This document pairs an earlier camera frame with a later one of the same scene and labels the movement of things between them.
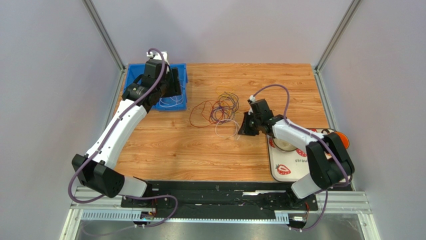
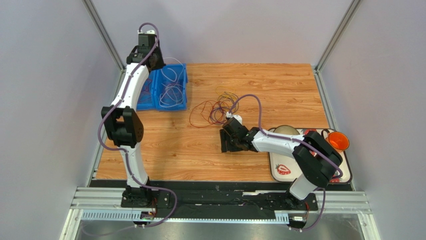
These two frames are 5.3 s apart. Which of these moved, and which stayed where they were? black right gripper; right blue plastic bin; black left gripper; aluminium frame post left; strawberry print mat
Moved: black right gripper; black left gripper
Stayed: aluminium frame post left; right blue plastic bin; strawberry print mat
